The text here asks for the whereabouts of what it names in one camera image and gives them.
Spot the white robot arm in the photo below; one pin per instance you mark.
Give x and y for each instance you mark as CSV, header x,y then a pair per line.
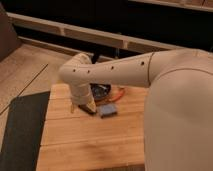
x,y
178,111

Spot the blue sponge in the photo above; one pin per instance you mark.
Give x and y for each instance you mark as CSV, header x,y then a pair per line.
x,y
107,110

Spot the dark floor mat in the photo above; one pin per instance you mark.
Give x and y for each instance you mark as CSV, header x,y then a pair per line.
x,y
23,132

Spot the orange handled tool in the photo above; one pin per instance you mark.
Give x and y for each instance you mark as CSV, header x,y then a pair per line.
x,y
118,96

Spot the long wooden shelf rail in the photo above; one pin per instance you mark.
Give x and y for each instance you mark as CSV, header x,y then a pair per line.
x,y
90,35

